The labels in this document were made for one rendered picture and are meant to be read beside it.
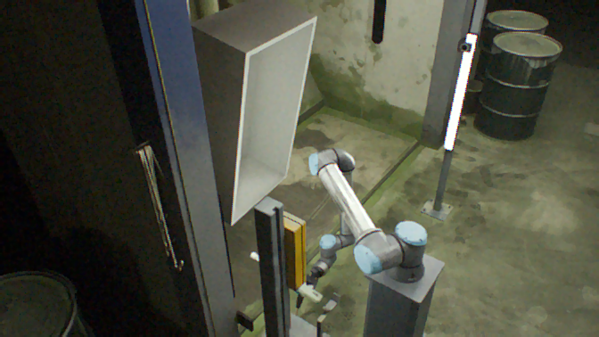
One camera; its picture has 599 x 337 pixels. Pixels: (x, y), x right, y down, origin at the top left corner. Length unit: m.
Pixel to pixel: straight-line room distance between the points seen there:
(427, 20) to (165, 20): 2.93
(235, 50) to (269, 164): 1.31
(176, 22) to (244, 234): 2.23
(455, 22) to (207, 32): 2.28
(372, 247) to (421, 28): 2.39
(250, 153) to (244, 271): 0.84
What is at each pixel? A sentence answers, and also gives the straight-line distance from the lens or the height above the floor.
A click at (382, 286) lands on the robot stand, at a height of 0.61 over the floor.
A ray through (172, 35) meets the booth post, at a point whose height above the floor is 1.95.
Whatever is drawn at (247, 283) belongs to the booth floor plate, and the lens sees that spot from 3.14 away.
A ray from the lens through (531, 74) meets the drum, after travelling 4.52.
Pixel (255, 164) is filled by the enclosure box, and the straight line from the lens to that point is 3.33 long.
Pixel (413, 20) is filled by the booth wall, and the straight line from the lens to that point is 4.13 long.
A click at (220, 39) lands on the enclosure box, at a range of 2.23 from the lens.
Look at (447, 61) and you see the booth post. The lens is 4.12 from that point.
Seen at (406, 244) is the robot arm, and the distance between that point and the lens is 2.22.
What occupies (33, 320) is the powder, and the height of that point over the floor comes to 0.86.
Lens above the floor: 2.44
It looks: 37 degrees down
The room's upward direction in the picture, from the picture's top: 1 degrees counter-clockwise
